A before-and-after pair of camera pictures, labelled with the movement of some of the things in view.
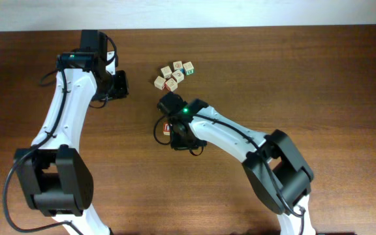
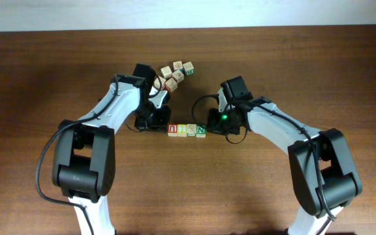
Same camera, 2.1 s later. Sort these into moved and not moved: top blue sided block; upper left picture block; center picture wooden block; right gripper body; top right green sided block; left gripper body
Moved: right gripper body; left gripper body
Not moved: top blue sided block; top right green sided block; center picture wooden block; upper left picture block
